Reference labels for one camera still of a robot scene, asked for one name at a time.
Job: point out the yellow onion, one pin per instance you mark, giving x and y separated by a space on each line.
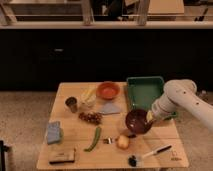
123 142

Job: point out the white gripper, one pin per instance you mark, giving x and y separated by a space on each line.
162 108

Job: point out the dark red bowl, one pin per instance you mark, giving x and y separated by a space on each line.
136 121

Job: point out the orange bowl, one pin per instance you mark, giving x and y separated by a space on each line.
107 90

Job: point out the green chili pepper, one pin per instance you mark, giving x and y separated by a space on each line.
96 138

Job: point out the clear glass bowl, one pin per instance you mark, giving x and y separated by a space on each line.
88 101

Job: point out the bunch of red grapes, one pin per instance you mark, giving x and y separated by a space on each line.
93 118

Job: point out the metal cup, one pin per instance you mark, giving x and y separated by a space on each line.
71 103

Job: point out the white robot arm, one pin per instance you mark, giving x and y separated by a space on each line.
181 93

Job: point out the corn cob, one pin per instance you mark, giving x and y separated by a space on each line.
90 91

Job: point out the green plastic tray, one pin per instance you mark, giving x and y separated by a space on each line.
143 91

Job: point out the black and white brush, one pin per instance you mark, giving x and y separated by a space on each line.
134 160

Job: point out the blue sponge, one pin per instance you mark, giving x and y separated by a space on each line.
54 133

